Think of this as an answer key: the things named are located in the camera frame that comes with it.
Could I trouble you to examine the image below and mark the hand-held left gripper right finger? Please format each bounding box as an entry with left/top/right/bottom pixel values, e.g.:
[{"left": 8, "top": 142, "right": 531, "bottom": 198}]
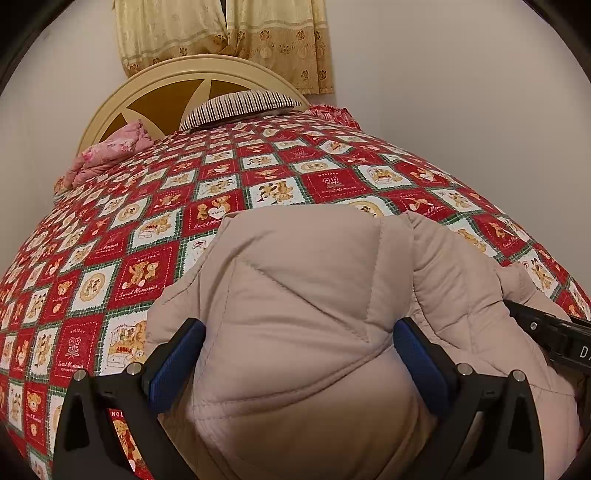
[{"left": 392, "top": 318, "right": 546, "bottom": 480}]

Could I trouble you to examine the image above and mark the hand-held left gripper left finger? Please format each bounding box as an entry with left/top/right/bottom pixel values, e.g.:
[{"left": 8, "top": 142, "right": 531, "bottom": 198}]
[{"left": 53, "top": 318, "right": 207, "bottom": 480}]

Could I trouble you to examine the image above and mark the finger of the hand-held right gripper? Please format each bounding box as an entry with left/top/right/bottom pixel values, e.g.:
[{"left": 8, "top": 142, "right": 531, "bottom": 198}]
[{"left": 503, "top": 300, "right": 561, "bottom": 342}]

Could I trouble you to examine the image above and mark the beige quilted jacket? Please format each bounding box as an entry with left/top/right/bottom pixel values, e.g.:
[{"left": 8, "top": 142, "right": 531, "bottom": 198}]
[{"left": 145, "top": 208, "right": 583, "bottom": 480}]

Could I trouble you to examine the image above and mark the red checkered bear-print bedspread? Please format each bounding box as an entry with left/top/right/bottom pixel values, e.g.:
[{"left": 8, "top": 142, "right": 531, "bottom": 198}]
[{"left": 0, "top": 108, "right": 591, "bottom": 480}]

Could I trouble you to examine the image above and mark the pink folded blanket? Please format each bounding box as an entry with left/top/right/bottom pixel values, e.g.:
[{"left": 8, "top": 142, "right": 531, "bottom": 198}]
[{"left": 62, "top": 119, "right": 154, "bottom": 189}]

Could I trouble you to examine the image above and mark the grey striped pillow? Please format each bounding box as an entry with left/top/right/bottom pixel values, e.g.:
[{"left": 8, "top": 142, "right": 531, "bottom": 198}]
[{"left": 179, "top": 90, "right": 302, "bottom": 132}]

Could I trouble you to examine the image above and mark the red plaid cloth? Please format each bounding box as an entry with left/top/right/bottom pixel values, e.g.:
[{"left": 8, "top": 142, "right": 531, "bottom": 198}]
[{"left": 307, "top": 104, "right": 366, "bottom": 133}]

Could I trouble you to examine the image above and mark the cream arched wooden headboard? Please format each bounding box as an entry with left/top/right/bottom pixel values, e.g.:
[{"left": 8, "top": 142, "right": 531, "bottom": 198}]
[{"left": 76, "top": 55, "right": 311, "bottom": 160}]

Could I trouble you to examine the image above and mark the yellow patterned curtain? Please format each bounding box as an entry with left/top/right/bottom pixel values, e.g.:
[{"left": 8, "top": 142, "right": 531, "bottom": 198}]
[
  {"left": 222, "top": 0, "right": 336, "bottom": 96},
  {"left": 113, "top": 0, "right": 242, "bottom": 78}
]

